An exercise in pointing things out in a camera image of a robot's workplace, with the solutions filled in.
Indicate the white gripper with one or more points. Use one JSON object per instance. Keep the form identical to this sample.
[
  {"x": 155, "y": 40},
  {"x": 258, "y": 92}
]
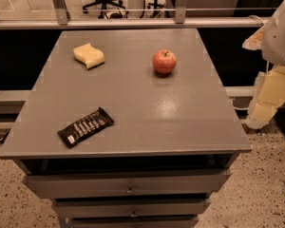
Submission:
[{"x": 279, "y": 42}]

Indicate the yellow wavy sponge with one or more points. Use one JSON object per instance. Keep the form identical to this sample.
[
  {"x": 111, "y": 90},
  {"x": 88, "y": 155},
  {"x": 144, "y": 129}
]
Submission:
[{"x": 89, "y": 55}]

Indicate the red apple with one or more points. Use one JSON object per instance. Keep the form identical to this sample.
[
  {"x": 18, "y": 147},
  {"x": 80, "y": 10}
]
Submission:
[{"x": 164, "y": 61}]

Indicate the grey drawer cabinet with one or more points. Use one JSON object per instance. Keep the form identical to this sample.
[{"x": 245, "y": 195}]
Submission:
[{"x": 171, "y": 146}]

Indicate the black office chair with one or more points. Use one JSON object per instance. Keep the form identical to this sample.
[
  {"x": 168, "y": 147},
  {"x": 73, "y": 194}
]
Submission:
[{"x": 104, "y": 4}]

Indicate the metal guard railing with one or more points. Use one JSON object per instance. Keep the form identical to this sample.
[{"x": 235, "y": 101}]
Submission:
[{"x": 68, "y": 14}]

